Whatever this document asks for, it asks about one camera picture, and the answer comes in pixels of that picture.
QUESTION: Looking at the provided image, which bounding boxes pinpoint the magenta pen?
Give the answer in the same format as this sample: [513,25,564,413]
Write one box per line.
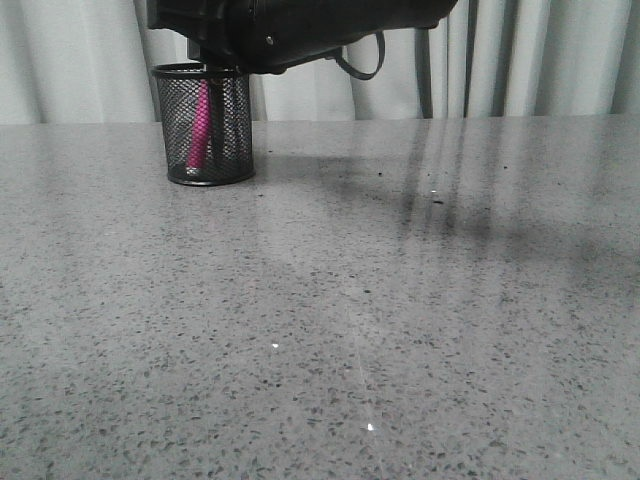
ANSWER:
[186,80,210,176]

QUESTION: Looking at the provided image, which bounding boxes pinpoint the black cable loop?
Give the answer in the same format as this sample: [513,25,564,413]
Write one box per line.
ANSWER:
[327,30,387,80]

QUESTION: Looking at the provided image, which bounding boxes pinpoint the black mesh pen cup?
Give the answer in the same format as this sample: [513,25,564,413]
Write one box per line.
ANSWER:
[152,63,255,186]

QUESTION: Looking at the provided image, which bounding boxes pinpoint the grey curtain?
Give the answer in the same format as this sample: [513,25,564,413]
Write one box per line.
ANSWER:
[1,1,639,125]

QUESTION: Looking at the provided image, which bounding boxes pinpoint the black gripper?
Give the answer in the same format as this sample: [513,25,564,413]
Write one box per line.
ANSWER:
[146,0,455,75]

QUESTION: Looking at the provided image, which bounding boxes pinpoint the grey orange scissors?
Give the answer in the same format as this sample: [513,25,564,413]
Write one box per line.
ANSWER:
[206,77,225,176]

